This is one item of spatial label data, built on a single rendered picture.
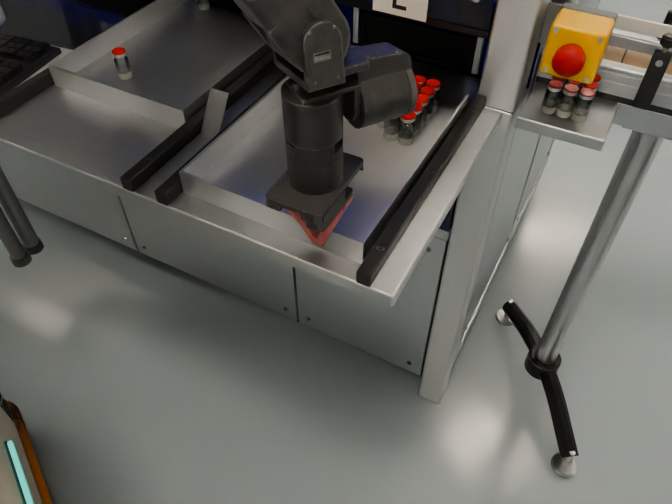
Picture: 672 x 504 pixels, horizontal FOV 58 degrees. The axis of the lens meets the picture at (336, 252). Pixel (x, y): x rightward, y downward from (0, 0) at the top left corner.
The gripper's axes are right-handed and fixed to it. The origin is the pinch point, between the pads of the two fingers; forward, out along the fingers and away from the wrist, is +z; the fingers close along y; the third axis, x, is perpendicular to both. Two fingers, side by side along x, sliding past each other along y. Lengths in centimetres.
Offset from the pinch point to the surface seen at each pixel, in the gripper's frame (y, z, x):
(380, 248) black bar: 2.4, 0.6, -6.8
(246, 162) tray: 9.8, 2.0, 16.7
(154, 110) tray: 11.8, 0.2, 33.9
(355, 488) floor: 9, 90, -2
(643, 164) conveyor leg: 53, 15, -33
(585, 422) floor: 51, 91, -46
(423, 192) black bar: 13.4, 0.4, -7.5
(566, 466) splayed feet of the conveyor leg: 37, 89, -44
